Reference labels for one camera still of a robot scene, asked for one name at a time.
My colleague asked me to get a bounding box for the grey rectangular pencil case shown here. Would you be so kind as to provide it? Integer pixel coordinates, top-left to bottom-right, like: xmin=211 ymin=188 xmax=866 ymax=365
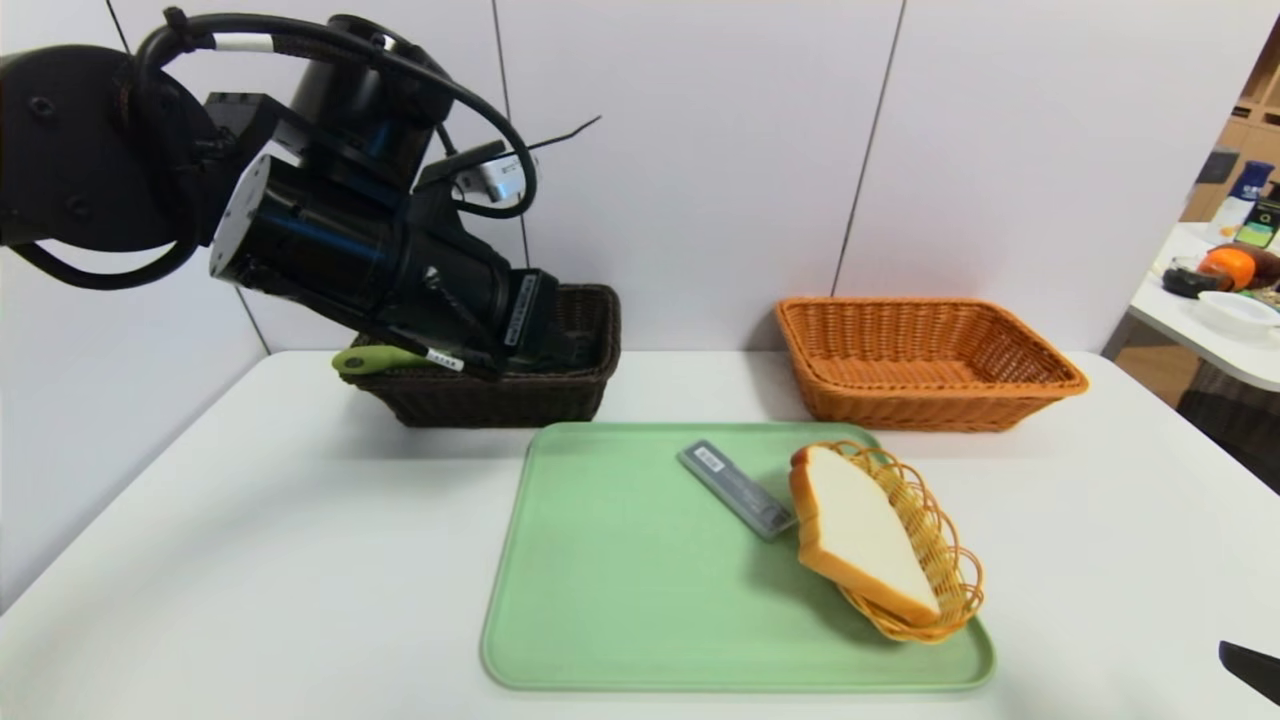
xmin=677 ymin=439 xmax=798 ymax=542

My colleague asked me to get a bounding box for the dark bristle brush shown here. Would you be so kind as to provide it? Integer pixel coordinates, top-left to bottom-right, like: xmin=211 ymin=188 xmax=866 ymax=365
xmin=332 ymin=344 xmax=433 ymax=377

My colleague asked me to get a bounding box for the dark brown wicker basket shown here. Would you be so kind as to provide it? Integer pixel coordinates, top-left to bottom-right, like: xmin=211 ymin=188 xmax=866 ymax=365
xmin=341 ymin=284 xmax=623 ymax=429

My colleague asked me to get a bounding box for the orange wicker basket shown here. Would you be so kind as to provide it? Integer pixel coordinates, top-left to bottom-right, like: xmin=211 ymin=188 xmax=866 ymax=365
xmin=774 ymin=297 xmax=1090 ymax=433

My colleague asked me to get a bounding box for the small oval woven basket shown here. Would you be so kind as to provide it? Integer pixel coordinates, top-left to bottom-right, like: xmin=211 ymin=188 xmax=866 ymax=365
xmin=810 ymin=439 xmax=984 ymax=642

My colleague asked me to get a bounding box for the light green plastic tray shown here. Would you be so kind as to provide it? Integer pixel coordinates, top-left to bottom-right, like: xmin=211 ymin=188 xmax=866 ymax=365
xmin=481 ymin=421 xmax=995 ymax=692

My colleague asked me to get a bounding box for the white bread slice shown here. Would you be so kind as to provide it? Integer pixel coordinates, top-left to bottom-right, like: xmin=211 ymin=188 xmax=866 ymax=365
xmin=787 ymin=444 xmax=941 ymax=626

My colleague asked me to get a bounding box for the white side table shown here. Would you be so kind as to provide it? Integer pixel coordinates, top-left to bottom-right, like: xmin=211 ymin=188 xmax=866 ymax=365
xmin=1126 ymin=222 xmax=1280 ymax=393

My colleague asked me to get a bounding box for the small black object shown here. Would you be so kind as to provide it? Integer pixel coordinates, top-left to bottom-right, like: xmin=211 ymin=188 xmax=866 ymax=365
xmin=1162 ymin=260 xmax=1231 ymax=299

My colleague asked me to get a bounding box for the orange fruit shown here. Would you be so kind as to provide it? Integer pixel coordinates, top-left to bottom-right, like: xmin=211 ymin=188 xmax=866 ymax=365
xmin=1198 ymin=247 xmax=1256 ymax=291

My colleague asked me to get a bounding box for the white shallow bowl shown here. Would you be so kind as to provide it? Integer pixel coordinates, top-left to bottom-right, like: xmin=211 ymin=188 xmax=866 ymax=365
xmin=1196 ymin=290 xmax=1280 ymax=336

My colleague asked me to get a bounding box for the white bottle with blue cap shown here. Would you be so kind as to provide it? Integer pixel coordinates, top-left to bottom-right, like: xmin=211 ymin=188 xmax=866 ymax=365
xmin=1206 ymin=160 xmax=1275 ymax=244

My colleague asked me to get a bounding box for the brown round object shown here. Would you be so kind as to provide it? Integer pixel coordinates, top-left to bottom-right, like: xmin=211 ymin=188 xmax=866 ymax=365
xmin=1217 ymin=241 xmax=1280 ymax=289

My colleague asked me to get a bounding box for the dark green package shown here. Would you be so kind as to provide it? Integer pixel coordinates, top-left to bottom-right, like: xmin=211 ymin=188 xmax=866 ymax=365
xmin=1235 ymin=183 xmax=1280 ymax=249

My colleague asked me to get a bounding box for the wooden shelf unit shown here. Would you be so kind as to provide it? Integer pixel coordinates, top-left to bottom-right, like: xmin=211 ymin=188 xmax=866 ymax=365
xmin=1178 ymin=10 xmax=1280 ymax=226

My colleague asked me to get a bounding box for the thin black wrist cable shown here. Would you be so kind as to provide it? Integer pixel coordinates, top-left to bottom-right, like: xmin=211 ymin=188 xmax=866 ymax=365
xmin=8 ymin=8 xmax=541 ymax=293

